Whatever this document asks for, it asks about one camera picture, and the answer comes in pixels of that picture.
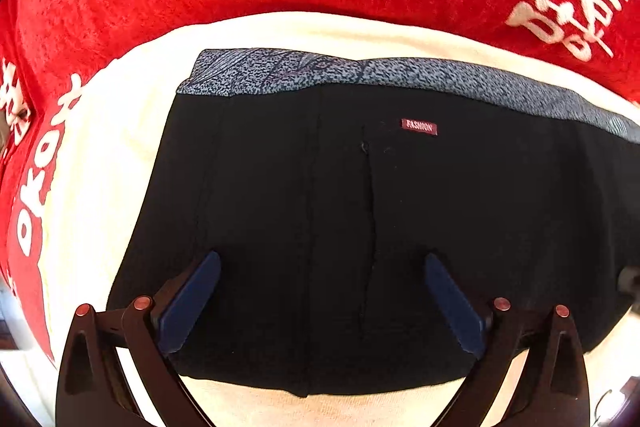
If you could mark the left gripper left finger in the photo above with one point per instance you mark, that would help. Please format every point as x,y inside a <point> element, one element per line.
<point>92,387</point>

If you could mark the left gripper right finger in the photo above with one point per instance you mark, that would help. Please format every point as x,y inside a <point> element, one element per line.
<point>552,389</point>

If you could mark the black pants with patterned waistband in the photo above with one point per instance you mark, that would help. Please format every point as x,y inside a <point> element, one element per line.
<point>324,183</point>

